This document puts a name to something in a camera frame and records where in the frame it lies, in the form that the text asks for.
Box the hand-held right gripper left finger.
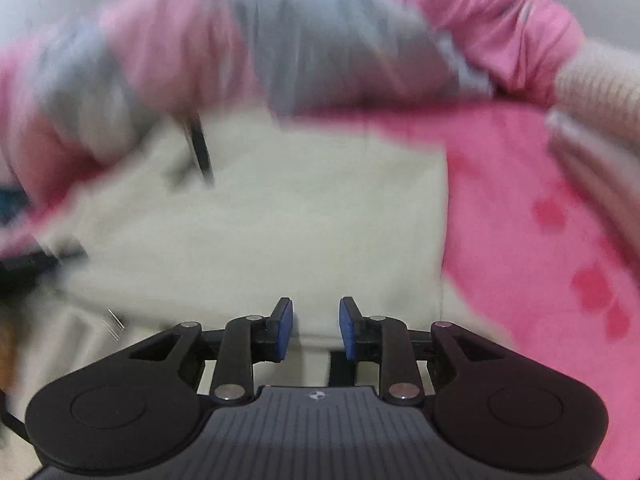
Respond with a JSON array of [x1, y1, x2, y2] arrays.
[[129, 297, 294, 404]]

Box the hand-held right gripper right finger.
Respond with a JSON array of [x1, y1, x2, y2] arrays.
[[339, 296, 507, 404]]

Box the cream hoodie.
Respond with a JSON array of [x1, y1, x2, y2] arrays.
[[30, 107, 453, 396]]

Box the pink floral bed sheet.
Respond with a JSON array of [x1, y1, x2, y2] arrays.
[[280, 102, 640, 480]]

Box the pink grey floral duvet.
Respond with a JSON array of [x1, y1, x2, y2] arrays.
[[0, 0, 496, 241]]

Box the folded pale pink garment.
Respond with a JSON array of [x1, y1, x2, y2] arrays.
[[544, 107, 640, 223]]

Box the pink dotted quilt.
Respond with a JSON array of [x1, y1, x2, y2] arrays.
[[345, 0, 587, 108]]

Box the folded checked waffle cloth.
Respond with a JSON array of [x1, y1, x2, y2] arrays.
[[554, 39, 640, 113]]

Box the thin black cable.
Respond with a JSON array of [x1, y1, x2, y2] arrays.
[[0, 389, 32, 445]]

